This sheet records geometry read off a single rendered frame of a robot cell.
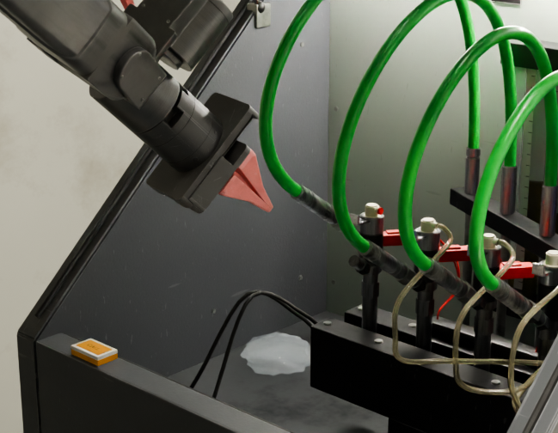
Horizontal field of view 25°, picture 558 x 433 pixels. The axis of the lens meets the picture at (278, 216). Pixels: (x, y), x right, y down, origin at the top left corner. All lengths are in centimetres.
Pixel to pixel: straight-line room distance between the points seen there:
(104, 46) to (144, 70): 5
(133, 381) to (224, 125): 45
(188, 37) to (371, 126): 80
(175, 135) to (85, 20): 17
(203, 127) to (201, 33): 8
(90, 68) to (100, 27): 3
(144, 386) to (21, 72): 169
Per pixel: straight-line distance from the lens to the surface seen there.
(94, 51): 92
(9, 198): 307
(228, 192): 107
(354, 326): 149
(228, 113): 108
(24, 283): 315
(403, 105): 175
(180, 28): 102
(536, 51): 136
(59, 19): 89
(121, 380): 144
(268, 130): 128
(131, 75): 95
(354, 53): 179
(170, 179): 107
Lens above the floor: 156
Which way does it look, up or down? 18 degrees down
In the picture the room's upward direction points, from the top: straight up
